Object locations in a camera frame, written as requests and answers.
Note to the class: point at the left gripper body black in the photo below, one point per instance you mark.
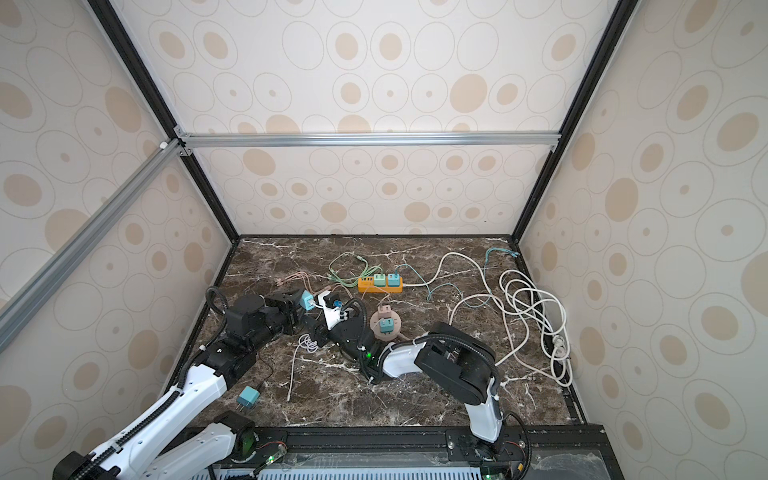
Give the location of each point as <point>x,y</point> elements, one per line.
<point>284,312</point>

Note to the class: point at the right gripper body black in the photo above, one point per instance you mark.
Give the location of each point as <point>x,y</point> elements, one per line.
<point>336,339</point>

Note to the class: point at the round beige power socket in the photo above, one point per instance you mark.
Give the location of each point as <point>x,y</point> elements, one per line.
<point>373,324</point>

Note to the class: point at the orange power strip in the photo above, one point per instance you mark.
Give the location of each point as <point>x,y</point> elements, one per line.
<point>365,285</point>

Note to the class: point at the light green charger adapter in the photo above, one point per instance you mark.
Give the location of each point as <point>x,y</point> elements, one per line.
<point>380,280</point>

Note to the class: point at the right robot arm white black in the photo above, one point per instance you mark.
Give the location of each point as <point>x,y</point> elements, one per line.
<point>461,365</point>

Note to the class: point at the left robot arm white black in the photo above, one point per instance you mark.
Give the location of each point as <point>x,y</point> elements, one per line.
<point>142,450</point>

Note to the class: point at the horizontal aluminium rail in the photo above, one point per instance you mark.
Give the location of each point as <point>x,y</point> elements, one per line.
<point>380,139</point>

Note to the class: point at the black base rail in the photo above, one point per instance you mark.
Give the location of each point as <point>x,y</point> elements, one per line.
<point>522,452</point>

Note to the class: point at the left diagonal aluminium rail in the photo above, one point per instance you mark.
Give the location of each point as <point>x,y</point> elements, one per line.
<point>22,308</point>

